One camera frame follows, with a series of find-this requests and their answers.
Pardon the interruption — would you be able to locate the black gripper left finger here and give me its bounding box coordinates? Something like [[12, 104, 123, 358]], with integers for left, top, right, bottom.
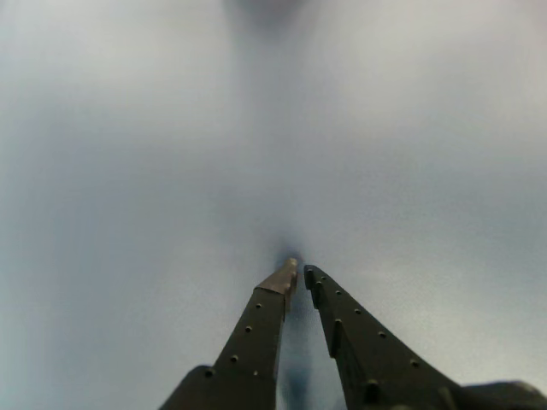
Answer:
[[160, 257, 299, 410]]

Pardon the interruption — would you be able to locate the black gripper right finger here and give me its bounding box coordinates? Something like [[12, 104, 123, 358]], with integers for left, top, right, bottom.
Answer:
[[303, 264, 467, 410]]

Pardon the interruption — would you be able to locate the dark blue table mat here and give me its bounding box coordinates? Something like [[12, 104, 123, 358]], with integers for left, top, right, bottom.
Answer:
[[0, 0, 547, 410]]

